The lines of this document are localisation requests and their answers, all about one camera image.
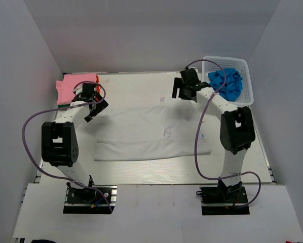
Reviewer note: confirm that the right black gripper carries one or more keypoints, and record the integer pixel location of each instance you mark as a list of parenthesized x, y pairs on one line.
[(178, 84)]

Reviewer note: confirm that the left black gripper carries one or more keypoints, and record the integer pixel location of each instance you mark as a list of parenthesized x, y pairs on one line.
[(103, 105)]

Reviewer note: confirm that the white t shirt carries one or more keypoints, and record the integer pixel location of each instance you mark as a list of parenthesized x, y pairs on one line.
[(163, 131)]

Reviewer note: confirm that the blue t shirt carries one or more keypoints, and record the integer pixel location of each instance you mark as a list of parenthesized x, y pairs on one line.
[(233, 85)]

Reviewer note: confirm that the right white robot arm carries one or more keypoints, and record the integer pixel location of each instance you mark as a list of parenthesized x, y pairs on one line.
[(236, 125)]

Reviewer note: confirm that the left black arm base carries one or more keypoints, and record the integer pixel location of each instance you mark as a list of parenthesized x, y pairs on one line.
[(90, 202)]

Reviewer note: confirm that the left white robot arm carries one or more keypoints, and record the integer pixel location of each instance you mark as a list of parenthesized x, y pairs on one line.
[(59, 140)]

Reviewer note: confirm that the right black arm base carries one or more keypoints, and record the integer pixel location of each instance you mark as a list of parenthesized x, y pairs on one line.
[(215, 204)]

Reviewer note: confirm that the folded pink t shirt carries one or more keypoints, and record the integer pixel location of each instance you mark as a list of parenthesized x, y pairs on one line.
[(65, 87)]

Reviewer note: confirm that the folded green t shirt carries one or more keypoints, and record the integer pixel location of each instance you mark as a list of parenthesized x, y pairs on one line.
[(63, 106)]

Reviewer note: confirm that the white plastic basket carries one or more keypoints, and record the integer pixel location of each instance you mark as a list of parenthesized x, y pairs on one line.
[(220, 63)]

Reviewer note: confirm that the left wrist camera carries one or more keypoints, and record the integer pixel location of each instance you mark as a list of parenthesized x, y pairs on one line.
[(77, 90)]

